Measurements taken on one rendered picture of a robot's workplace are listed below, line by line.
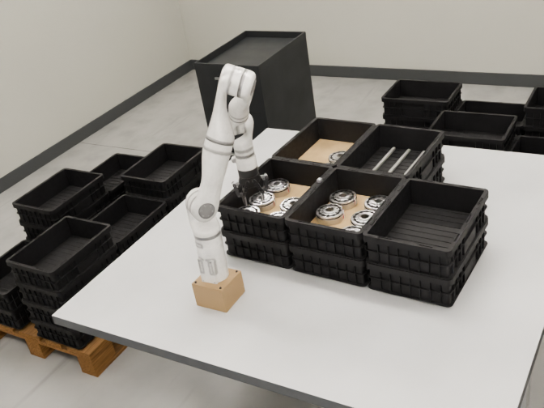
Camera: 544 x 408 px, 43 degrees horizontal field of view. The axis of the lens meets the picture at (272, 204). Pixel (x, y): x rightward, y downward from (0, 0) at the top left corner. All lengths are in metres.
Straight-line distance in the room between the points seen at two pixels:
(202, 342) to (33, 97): 3.59
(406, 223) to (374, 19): 3.58
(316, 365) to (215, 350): 0.34
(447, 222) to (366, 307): 0.43
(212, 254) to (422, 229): 0.73
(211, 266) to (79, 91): 3.73
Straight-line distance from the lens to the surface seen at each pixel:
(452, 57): 5.80
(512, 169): 3.09
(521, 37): 5.62
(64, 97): 5.80
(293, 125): 4.41
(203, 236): 2.31
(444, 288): 2.28
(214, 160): 2.19
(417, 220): 2.52
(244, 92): 2.14
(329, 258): 2.40
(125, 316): 2.53
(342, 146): 3.07
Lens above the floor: 2.19
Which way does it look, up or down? 30 degrees down
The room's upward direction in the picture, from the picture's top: 10 degrees counter-clockwise
